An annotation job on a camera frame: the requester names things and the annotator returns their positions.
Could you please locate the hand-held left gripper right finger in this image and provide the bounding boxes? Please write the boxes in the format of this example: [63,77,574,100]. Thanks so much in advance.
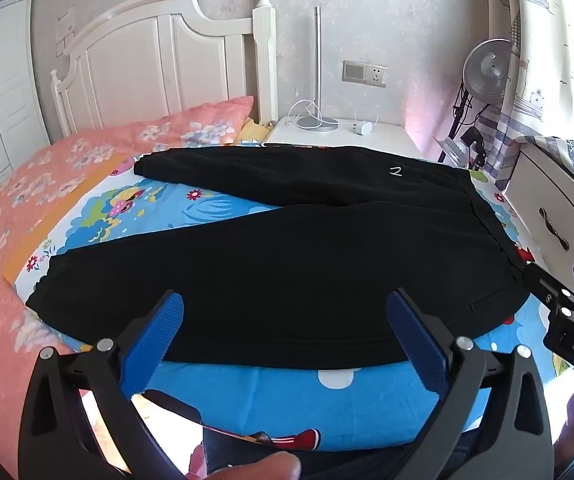
[386,287,554,480]

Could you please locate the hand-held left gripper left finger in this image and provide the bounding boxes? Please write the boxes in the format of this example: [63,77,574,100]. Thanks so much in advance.
[17,290,202,480]

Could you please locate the black pants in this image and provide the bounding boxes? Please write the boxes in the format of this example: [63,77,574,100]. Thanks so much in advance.
[26,146,532,365]

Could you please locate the person's left hand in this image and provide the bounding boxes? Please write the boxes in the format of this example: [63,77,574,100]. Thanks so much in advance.
[216,451,302,480]

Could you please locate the white drawer cabinet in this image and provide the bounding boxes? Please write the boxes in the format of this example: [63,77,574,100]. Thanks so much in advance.
[504,136,574,306]

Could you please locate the cartoon printed blanket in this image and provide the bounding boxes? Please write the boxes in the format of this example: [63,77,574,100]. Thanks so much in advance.
[2,157,568,453]

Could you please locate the pink floral bed cover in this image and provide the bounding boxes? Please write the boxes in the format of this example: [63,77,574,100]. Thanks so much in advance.
[0,96,255,461]

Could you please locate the white bedside table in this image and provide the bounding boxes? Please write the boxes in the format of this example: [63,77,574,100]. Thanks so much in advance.
[264,117,422,162]

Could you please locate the white charger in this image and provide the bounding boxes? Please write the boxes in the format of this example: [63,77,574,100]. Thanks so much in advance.
[351,112,378,137]

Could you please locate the standing fan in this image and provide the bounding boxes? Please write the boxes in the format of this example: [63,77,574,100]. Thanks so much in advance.
[432,38,514,170]

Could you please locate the yellow cloth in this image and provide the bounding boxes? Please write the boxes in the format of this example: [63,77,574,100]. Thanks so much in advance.
[234,117,274,145]

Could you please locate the printed curtain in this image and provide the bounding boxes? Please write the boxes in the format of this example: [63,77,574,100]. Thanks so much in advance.
[484,0,574,192]

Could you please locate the white wooden headboard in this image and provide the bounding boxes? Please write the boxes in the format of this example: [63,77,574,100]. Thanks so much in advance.
[49,0,280,136]

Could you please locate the silver table lamp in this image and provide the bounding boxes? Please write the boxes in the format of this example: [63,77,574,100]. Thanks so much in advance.
[297,6,340,133]

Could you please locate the white cable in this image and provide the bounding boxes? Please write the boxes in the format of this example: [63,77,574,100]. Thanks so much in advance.
[286,99,325,128]

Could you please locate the grey wall switch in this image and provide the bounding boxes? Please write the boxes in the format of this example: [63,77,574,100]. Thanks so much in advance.
[343,59,368,84]

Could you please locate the paper wall notice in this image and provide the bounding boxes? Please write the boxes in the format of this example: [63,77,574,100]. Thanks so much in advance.
[54,5,78,58]

